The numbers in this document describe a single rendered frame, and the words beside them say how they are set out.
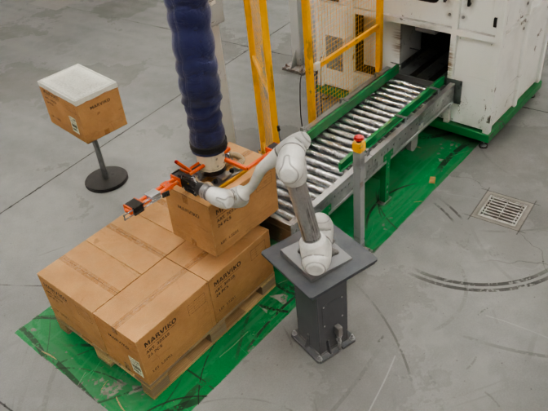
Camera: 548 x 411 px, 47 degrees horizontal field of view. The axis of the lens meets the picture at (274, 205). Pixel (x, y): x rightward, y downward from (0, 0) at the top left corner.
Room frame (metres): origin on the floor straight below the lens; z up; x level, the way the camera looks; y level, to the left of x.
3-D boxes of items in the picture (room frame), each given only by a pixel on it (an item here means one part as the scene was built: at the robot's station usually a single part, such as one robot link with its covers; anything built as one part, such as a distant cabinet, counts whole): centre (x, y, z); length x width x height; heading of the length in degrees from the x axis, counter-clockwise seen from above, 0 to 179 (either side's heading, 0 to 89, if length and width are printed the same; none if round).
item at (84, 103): (4.87, 1.52, 0.82); 0.60 x 0.40 x 0.40; 42
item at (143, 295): (3.17, 0.83, 0.34); 1.20 x 1.00 x 0.40; 137
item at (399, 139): (4.08, -0.89, 0.50); 2.31 x 0.05 x 0.19; 137
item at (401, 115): (4.38, -1.09, 0.60); 1.60 x 0.10 x 0.09; 137
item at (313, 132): (4.74, -0.70, 0.60); 1.60 x 0.10 x 0.09; 137
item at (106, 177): (4.87, 1.52, 0.31); 0.40 x 0.40 x 0.62
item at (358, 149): (3.53, -0.61, 0.50); 0.07 x 0.07 x 1.00; 47
